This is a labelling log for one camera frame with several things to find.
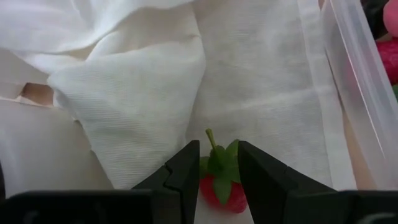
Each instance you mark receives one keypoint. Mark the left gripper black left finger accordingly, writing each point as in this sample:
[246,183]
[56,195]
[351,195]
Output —
[183,177]

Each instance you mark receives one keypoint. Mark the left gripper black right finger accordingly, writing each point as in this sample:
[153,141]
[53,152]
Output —
[264,180]

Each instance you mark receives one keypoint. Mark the red strawberry with green leaves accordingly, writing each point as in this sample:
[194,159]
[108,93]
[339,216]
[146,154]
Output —
[390,60]
[236,200]

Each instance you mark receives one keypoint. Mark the pink toy fruit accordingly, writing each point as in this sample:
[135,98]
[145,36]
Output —
[392,17]

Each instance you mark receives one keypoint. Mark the clear plastic tupperware container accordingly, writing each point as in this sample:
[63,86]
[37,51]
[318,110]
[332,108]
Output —
[357,77]

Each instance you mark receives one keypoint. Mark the white cloth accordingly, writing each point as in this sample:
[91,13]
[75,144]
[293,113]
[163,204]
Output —
[124,109]

